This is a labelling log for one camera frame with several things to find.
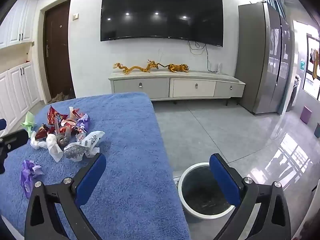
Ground white round trash bin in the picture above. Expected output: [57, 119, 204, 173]
[177, 162, 234, 220]

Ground small white crumpled tissue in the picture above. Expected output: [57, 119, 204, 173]
[30, 131, 47, 150]

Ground dark red snack bag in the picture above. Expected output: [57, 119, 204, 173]
[35, 124, 50, 140]

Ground green crumpled paper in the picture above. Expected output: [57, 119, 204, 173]
[21, 111, 36, 138]

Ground red clear plastic wrapper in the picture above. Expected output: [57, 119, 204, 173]
[55, 125, 72, 148]

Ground shoes by door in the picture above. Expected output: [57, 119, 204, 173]
[52, 92, 74, 102]

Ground pink white crumpled wrapper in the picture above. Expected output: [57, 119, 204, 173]
[69, 107, 84, 120]

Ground purple white crumpled wrapper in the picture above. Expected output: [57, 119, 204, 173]
[76, 114, 90, 132]

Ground white printed plastic bag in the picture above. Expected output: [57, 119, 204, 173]
[63, 131, 105, 162]

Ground dark small waste bin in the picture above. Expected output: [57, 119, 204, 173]
[314, 122, 320, 139]

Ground blue fluffy bed cover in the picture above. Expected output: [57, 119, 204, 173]
[1, 92, 190, 239]

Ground dark brown entrance door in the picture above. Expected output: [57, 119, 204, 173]
[43, 0, 74, 98]

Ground purple cube stool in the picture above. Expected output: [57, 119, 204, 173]
[300, 106, 312, 124]

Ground golden dragon figurine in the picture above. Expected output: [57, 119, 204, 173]
[113, 60, 159, 75]

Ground white low tv cabinet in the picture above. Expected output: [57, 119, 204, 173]
[109, 70, 245, 101]

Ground grey double door refrigerator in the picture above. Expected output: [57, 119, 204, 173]
[235, 2, 292, 114]

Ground golden tiger figurine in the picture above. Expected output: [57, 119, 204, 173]
[159, 63, 189, 73]

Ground white wall cabinets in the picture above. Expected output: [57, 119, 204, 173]
[1, 0, 40, 135]

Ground wall light switch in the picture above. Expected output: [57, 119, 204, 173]
[73, 13, 79, 20]

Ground large black wall television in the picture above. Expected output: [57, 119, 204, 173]
[100, 0, 223, 47]

